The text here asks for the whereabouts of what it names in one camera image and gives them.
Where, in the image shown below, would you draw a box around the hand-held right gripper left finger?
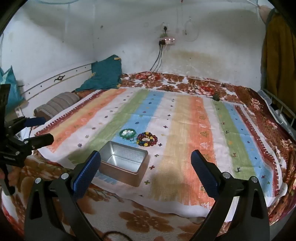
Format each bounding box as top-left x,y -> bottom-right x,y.
24,150 -> 102,241

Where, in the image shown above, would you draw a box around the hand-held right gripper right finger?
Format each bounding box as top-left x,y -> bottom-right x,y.
191,150 -> 270,241

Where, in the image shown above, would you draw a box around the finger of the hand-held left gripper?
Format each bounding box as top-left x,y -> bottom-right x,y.
22,134 -> 54,151
7,116 -> 47,130

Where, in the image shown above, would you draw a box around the silver metal tin box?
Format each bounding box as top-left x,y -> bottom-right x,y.
98,141 -> 149,188

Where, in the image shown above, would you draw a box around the green bangle bracelet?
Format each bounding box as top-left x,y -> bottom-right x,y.
119,129 -> 137,139

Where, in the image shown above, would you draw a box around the multicoloured bead bracelet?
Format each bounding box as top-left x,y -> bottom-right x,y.
136,132 -> 158,147

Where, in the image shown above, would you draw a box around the grey striped pillow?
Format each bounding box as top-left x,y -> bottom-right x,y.
34,92 -> 81,121

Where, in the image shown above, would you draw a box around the white bed headboard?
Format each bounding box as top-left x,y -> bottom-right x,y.
21,61 -> 97,102

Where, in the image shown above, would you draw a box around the teal bag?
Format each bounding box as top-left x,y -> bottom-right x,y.
0,66 -> 26,114

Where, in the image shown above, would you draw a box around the striped woven mat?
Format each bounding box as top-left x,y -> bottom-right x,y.
30,88 -> 288,219

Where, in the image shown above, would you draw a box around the brown floral blanket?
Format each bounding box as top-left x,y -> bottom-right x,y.
0,71 -> 296,241

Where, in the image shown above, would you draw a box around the teal cloth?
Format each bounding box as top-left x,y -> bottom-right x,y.
75,55 -> 123,93

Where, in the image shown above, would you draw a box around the yellow hanging garment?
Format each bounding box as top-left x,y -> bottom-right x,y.
261,14 -> 296,109

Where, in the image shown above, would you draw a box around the white wire rack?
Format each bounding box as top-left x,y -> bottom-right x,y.
258,89 -> 296,132

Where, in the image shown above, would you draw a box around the black power cables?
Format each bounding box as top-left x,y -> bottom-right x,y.
149,44 -> 163,73

